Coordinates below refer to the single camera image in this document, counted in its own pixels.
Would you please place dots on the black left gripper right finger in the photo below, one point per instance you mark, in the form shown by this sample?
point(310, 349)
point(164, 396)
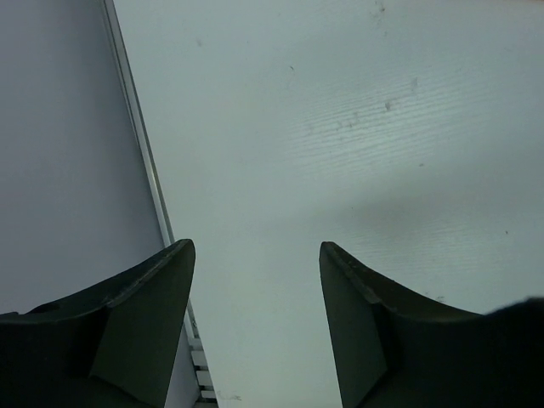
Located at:
point(394, 347)

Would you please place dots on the aluminium table edge rail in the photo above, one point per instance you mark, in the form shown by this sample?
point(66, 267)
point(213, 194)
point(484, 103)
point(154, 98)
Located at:
point(191, 380)

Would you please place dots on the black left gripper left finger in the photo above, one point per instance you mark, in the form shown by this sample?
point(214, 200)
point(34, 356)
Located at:
point(110, 345)

